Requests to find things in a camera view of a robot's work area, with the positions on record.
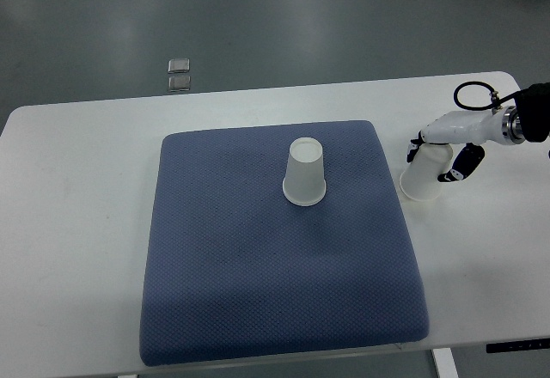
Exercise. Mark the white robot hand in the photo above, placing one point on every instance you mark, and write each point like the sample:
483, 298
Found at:
473, 128

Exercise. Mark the white paper cup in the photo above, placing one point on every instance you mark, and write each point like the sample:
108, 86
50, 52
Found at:
419, 181
304, 181

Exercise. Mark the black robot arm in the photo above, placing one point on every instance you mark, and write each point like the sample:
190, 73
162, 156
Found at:
522, 116

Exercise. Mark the white paper cup on cushion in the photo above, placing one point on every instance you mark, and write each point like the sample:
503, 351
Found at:
304, 181

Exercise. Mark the white table leg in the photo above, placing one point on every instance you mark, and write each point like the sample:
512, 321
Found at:
444, 363

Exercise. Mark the black table control panel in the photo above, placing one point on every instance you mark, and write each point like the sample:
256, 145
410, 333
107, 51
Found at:
521, 345

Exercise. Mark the blue mesh cushion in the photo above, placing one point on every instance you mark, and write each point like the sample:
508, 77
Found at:
235, 270

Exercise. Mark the lower metal floor plate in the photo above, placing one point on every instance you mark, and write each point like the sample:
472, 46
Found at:
179, 83

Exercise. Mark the metal floor plate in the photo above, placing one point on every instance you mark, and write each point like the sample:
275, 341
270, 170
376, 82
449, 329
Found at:
179, 83
178, 65

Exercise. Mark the upper metal floor plate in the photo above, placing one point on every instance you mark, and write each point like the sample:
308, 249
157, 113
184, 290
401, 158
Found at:
178, 65

